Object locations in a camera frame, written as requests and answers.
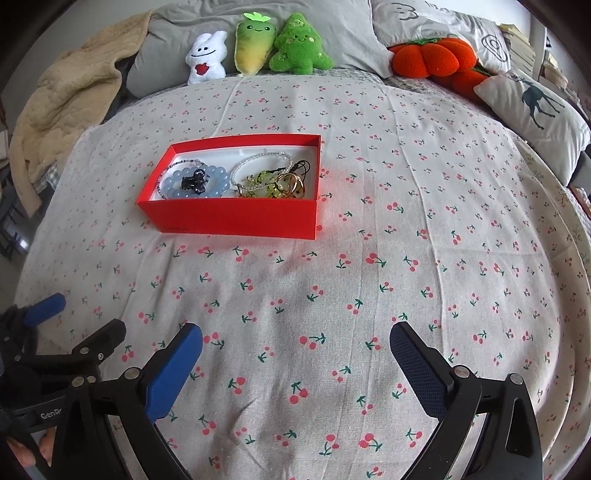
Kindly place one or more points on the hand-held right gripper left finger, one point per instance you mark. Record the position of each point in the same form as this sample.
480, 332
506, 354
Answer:
171, 374

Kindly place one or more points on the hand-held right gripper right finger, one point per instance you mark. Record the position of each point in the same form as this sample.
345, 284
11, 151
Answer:
418, 369

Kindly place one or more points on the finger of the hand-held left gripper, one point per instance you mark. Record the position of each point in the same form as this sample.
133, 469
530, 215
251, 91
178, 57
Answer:
104, 339
46, 310

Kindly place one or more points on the red jewelry box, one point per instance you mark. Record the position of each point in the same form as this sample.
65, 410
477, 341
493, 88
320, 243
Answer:
231, 221

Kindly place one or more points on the black hair clip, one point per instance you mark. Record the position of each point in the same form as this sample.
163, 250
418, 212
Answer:
194, 181

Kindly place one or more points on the person's left hand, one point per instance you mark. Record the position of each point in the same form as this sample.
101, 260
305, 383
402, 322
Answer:
46, 450

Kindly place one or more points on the cherry print bed sheet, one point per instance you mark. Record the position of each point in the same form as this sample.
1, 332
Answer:
369, 230

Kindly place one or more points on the beige quilted blanket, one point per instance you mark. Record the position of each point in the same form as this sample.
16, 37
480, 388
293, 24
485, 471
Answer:
60, 92

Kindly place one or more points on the white deer print pillow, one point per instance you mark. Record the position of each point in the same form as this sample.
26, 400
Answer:
535, 115

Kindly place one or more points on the white rabbit plush toy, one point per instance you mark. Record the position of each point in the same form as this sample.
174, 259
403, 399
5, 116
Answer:
205, 57

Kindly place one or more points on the orange pumpkin plush cushion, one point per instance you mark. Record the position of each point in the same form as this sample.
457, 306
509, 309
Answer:
429, 62

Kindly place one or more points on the green yellow carrot plush toy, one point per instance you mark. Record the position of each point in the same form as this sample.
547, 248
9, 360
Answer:
253, 46

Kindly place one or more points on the stack of books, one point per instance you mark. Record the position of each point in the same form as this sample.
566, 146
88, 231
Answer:
521, 50

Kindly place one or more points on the green tree plush toy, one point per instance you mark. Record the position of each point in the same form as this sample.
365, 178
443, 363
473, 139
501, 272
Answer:
298, 48

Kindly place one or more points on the plain grey pillow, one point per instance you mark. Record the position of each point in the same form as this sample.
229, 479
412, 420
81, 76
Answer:
337, 32

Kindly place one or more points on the grey printed pillow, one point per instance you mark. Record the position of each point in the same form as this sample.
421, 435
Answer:
438, 21

